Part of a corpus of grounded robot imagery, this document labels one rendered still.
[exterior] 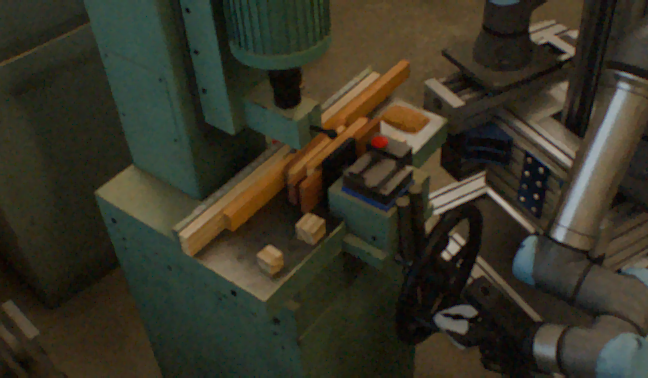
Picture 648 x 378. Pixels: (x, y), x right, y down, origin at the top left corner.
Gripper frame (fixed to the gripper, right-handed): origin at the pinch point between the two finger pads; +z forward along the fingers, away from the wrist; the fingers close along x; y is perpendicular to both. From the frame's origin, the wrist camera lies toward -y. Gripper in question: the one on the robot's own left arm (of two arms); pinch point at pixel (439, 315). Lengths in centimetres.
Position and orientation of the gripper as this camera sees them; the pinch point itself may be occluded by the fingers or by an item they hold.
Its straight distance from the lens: 129.2
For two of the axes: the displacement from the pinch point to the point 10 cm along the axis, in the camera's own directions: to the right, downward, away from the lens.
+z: -6.4, -0.2, 7.7
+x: 6.1, -6.2, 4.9
